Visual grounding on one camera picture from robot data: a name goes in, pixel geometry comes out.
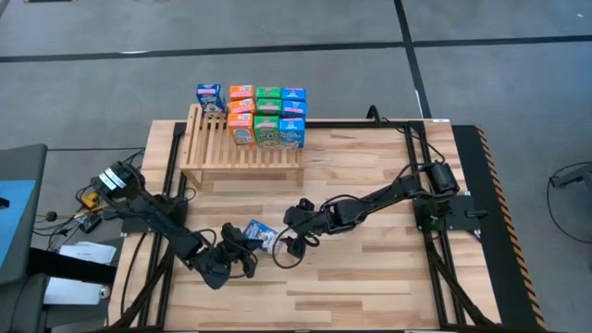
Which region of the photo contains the blue panel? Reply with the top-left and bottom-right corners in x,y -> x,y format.
0,179 -> 37,272

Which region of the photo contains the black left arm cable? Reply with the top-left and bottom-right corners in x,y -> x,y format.
182,226 -> 260,280

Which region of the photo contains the black aluminium frame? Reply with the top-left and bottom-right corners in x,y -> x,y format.
108,118 -> 499,333

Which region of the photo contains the wooden slatted shelf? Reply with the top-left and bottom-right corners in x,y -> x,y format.
179,102 -> 306,190

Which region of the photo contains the black looped cable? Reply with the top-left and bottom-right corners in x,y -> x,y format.
367,105 -> 457,161

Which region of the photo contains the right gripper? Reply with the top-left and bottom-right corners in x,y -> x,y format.
275,197 -> 330,259

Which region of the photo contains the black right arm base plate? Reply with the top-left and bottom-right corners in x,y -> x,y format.
413,192 -> 483,233

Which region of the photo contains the blue Frosted Flakes box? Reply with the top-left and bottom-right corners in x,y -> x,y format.
242,218 -> 280,254
196,83 -> 228,115

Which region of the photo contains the yellow cable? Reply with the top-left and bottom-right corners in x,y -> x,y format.
80,190 -> 126,210

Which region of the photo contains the black power adapter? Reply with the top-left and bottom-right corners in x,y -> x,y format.
77,214 -> 104,234

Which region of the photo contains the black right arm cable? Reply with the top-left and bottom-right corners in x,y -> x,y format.
271,225 -> 321,270

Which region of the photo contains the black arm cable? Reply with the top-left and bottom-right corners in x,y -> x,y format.
182,226 -> 260,280
271,225 -> 321,270

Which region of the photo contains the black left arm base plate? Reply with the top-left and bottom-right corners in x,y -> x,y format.
120,197 -> 189,235

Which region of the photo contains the grey desk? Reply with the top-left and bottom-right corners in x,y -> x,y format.
0,142 -> 49,333

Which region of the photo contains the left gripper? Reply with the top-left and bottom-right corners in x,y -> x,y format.
191,222 -> 259,291

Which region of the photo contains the black desk foot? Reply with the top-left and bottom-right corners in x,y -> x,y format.
26,247 -> 117,286

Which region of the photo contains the white paper sheet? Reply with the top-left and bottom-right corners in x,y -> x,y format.
58,240 -> 117,265
43,276 -> 112,306

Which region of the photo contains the black mat with hazard stripes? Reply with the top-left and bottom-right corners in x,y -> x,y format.
450,123 -> 549,332

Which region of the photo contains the blue Rice Krispies box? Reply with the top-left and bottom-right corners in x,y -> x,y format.
278,117 -> 307,150
281,100 -> 309,119
280,87 -> 307,102

